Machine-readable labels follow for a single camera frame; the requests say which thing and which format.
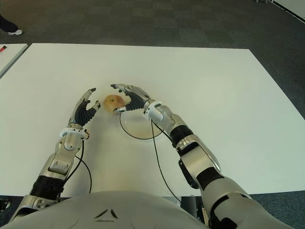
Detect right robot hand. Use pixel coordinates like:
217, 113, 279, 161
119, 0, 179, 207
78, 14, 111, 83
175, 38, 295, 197
110, 83, 151, 113

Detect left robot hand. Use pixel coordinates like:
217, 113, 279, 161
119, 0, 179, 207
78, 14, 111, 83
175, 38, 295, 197
68, 87, 102, 127

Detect yellow-red apple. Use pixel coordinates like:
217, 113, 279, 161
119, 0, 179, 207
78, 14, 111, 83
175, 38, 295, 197
102, 94, 126, 114

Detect white plate black rim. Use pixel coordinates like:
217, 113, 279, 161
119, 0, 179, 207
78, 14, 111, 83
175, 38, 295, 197
119, 109, 167, 141

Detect grey robot torso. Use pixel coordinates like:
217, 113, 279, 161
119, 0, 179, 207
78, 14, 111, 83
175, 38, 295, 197
0, 190, 210, 229

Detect person leg dark trousers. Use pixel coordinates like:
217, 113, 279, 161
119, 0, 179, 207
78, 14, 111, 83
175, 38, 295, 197
0, 14, 19, 33

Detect black stand part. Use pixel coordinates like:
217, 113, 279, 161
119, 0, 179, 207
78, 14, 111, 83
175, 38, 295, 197
0, 198, 10, 212

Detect white board panel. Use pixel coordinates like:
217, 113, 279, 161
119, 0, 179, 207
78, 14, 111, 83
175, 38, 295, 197
271, 0, 305, 24

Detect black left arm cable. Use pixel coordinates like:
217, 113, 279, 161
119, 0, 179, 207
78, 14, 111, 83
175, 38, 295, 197
57, 138, 92, 198

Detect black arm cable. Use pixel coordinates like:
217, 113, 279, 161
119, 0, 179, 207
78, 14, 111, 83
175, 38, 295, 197
57, 138, 92, 198
150, 119, 182, 203

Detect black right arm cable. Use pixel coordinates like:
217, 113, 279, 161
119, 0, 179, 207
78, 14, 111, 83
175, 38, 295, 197
150, 119, 182, 203

